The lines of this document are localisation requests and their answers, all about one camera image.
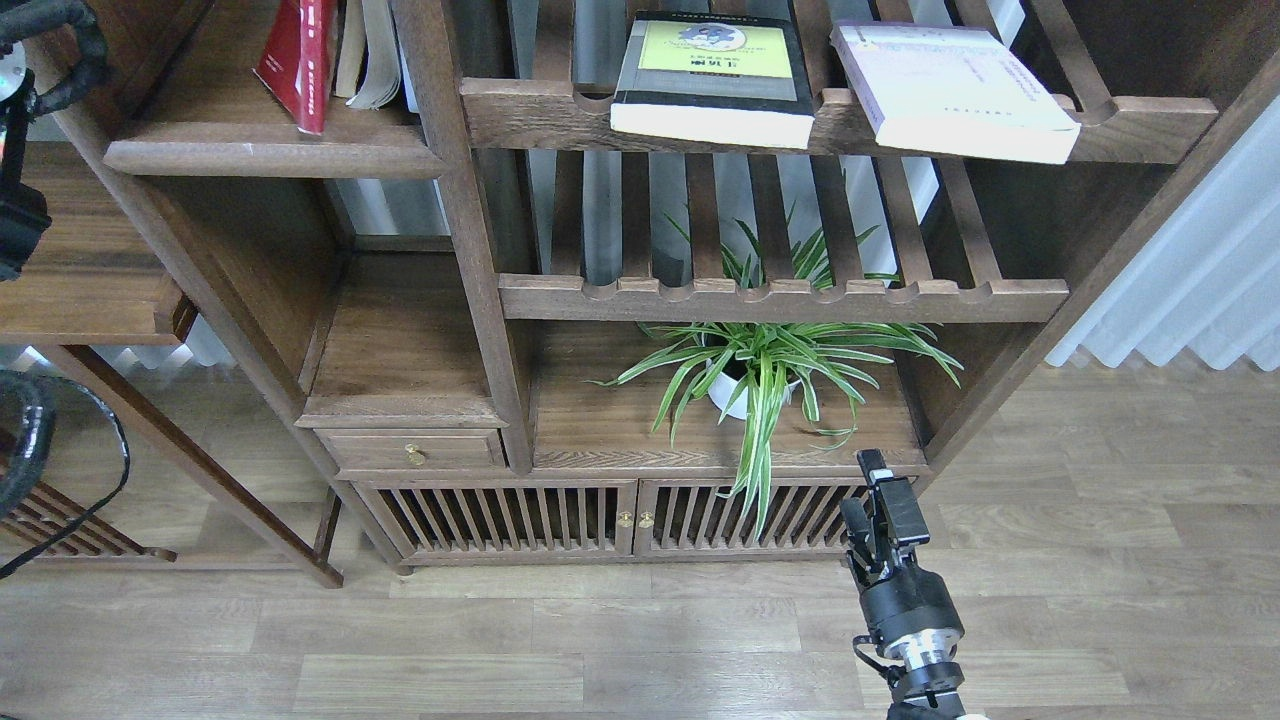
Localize green spider plant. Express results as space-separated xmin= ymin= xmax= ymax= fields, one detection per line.
xmin=590 ymin=205 xmax=965 ymax=541

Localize white lavender book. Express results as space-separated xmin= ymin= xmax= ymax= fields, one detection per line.
xmin=831 ymin=22 xmax=1082 ymax=164

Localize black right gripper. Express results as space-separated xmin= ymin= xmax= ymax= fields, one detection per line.
xmin=840 ymin=448 xmax=964 ymax=661

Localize dark wooden bookshelf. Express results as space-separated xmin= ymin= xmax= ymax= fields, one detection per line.
xmin=49 ymin=1 xmax=1277 ymax=570

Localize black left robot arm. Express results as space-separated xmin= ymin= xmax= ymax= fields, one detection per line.
xmin=1 ymin=1 xmax=131 ymax=578

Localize white plant pot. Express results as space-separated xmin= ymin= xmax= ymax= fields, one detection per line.
xmin=708 ymin=361 xmax=801 ymax=421

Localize white sheer curtain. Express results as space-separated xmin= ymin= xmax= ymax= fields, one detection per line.
xmin=1046 ymin=102 xmax=1279 ymax=372

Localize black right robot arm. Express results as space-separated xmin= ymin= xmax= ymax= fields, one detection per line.
xmin=840 ymin=448 xmax=970 ymax=719

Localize upright cream books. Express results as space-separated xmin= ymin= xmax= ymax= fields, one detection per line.
xmin=333 ymin=1 xmax=419 ymax=113

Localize yellow and black book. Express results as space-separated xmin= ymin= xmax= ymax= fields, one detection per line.
xmin=609 ymin=12 xmax=815 ymax=150

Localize red paperback book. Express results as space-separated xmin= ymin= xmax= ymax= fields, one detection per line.
xmin=253 ymin=1 xmax=337 ymax=136

